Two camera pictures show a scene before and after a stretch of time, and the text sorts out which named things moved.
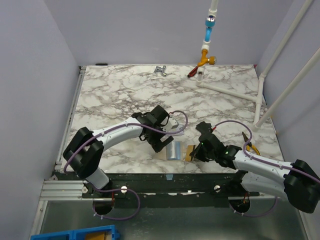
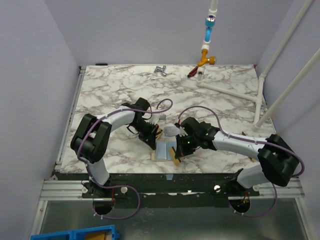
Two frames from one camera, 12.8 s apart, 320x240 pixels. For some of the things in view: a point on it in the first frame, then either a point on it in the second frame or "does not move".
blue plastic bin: x=108 y=232 does not move
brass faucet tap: x=204 y=60 does not move
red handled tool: x=193 y=72 does not move
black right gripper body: x=200 y=150 to x=182 y=144
